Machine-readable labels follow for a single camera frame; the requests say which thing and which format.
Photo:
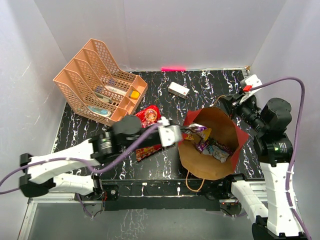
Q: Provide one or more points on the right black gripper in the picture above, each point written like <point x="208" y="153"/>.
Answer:
<point x="231" y="102"/>

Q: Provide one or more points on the red brown paper bag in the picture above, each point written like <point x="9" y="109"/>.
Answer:
<point x="202" y="167"/>

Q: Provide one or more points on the red candy bag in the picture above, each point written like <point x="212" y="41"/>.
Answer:
<point x="148" y="117"/>

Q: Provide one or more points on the purple candy packet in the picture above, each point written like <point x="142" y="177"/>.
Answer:
<point x="194" y="128"/>

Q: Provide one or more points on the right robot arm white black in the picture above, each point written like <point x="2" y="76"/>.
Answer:
<point x="278" y="220"/>

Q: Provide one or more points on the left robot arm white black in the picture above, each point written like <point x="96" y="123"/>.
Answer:
<point x="51" y="172"/>

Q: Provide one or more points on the yellow snack bag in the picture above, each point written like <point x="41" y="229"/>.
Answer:
<point x="204" y="135"/>

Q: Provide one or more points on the silver blue snack wrapper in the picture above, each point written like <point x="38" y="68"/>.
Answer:
<point x="216" y="152"/>

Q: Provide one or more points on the purple snack wrapper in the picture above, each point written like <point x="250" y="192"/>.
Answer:
<point x="201" y="145"/>

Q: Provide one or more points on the small white red box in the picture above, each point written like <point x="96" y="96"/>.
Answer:
<point x="178" y="90"/>

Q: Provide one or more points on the orange yellow block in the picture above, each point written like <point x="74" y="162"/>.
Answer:
<point x="134" y="95"/>

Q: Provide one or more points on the white packet in organizer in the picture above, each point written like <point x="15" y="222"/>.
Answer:
<point x="114" y="91"/>

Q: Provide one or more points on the blue white item in organizer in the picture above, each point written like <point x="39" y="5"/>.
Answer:
<point x="100" y="111"/>

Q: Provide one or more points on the pink plastic file organizer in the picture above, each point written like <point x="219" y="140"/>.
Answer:
<point x="82" y="82"/>

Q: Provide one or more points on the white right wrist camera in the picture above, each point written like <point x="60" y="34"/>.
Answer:
<point x="247" y="86"/>

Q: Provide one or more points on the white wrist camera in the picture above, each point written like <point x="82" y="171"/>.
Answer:
<point x="169" y="134"/>
<point x="247" y="86"/>

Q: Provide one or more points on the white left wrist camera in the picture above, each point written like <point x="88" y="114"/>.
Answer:
<point x="169" y="134"/>

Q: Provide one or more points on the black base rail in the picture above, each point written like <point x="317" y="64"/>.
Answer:
<point x="168" y="194"/>

